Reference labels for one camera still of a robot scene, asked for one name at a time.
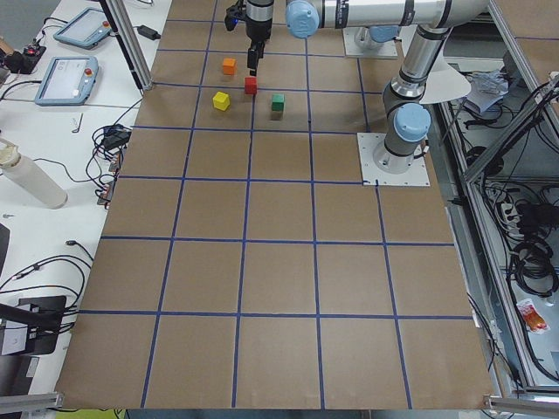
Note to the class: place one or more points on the teach pendant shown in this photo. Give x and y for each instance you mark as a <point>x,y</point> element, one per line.
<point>85,30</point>
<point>68,81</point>

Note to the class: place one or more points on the black power adapter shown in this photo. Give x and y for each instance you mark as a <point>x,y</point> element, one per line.
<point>148,32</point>

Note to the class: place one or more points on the black camera stand base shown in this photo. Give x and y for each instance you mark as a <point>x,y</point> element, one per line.
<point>32,326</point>

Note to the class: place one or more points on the yellow wooden block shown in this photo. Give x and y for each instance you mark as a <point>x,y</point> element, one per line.
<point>221,101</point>

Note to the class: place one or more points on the far teach pendant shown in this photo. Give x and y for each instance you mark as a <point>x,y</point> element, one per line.
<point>85,30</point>

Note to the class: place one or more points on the red snack packet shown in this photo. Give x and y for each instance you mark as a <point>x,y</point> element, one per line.
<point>533,320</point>

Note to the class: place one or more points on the red wooden block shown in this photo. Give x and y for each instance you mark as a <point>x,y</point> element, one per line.
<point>251,85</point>

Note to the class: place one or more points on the allen key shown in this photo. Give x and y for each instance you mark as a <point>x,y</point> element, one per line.
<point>77,124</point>

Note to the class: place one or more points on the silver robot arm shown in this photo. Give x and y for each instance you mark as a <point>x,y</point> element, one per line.
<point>408,121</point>
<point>373,37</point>

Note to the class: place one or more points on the orange wooden block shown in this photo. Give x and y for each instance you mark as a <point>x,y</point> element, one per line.
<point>229,66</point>

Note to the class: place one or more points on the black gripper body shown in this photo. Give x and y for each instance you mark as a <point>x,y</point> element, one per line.
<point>254,30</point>

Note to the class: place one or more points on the brown paper table mat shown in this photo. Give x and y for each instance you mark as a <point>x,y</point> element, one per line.
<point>243,264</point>

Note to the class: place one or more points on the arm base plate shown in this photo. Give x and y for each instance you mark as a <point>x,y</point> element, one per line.
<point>386,51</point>
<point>380,168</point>

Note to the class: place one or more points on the near teach pendant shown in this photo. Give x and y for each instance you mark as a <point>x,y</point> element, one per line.
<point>68,81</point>

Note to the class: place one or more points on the green wooden block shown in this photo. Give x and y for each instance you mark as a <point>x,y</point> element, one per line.
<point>278,102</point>

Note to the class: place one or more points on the aluminium frame post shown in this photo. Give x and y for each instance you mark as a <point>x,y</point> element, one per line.
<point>119,21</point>

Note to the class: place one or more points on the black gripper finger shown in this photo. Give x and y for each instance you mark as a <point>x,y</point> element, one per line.
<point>254,54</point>

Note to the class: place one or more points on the white bottle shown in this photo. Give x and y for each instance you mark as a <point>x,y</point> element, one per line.
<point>25,173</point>

